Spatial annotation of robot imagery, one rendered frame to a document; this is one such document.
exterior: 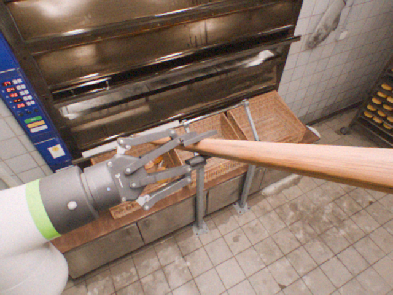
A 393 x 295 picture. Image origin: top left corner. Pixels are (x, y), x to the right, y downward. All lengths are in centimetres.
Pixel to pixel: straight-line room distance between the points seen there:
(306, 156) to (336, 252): 252
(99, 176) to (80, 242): 162
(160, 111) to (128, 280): 142
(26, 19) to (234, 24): 125
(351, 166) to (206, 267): 225
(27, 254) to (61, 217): 8
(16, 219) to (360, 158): 39
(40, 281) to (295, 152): 42
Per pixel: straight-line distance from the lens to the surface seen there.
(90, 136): 200
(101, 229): 201
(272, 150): 28
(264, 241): 257
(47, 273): 51
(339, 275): 268
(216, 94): 221
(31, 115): 181
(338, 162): 22
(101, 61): 170
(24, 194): 43
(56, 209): 41
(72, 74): 170
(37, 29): 159
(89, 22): 160
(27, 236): 43
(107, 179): 41
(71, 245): 204
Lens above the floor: 231
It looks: 48 degrees down
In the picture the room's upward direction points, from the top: straight up
